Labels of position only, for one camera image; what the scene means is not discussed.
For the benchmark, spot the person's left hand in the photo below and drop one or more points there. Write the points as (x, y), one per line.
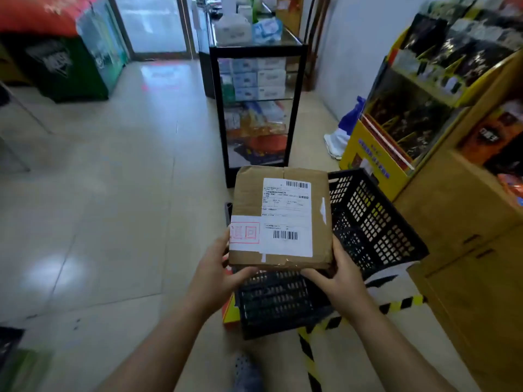
(212, 285)

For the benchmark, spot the person's right hand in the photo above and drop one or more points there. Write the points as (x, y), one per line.
(343, 285)

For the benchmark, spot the red stamped white sticker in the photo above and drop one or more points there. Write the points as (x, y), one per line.
(245, 234)

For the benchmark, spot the black crate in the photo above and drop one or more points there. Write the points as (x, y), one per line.
(367, 224)

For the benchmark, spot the brown taped cardboard parcel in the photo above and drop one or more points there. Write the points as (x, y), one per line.
(249, 191)

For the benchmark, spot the person's right forearm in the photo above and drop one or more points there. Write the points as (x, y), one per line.
(396, 351)

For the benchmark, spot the person's left forearm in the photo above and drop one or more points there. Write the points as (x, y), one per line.
(159, 351)

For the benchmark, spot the yellow cardboard display stand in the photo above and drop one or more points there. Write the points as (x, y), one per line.
(400, 118)

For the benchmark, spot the grey perforated shoe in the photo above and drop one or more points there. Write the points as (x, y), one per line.
(247, 375)

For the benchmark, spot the wooden cupboard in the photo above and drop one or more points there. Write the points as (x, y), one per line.
(470, 261)

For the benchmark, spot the black glass display cabinet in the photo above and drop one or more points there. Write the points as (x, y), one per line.
(257, 118)

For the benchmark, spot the white tissue pack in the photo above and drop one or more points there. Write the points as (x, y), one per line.
(233, 30)

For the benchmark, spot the blue plastic packet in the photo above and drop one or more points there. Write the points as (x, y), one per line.
(267, 30)

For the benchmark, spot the green red chest freezer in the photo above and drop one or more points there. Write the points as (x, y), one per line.
(61, 65)

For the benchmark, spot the glass door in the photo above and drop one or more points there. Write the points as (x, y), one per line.
(151, 24)

